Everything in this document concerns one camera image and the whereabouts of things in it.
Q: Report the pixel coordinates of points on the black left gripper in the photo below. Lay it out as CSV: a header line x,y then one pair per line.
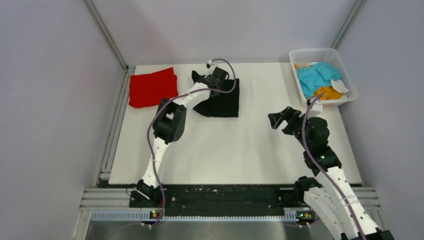
x,y
206,77

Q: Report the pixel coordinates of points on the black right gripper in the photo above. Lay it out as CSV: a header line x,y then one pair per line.
x,y
277,118

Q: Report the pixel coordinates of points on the black t shirt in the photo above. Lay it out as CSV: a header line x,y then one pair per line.
x,y
222,105

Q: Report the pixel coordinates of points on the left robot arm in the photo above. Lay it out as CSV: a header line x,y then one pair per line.
x,y
168,124

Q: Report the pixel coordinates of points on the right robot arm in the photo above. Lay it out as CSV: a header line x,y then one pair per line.
x,y
327,192

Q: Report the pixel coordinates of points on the blue t shirt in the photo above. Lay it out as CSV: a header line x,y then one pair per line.
x,y
315,76

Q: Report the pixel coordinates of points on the orange t shirt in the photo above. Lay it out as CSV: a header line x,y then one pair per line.
x,y
328,93

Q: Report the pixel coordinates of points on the white garment in basket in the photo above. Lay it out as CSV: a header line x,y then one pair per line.
x,y
339,86

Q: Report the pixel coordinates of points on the white plastic laundry basket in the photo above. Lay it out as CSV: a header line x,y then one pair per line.
x,y
309,56

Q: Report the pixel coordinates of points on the folded red t shirt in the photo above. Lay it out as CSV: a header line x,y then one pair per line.
x,y
147,90

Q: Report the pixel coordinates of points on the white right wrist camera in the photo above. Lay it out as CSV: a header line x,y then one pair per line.
x,y
315,109

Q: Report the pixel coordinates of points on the aluminium corner rail left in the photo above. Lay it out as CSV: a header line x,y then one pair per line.
x,y
98,20

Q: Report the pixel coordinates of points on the aluminium corner rail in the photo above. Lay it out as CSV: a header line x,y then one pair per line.
x,y
356,9
98,20

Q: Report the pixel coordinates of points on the aluminium corner rail right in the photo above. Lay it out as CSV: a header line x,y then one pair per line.
x,y
356,9

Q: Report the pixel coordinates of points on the aluminium front rail frame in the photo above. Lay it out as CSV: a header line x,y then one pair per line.
x,y
112,204

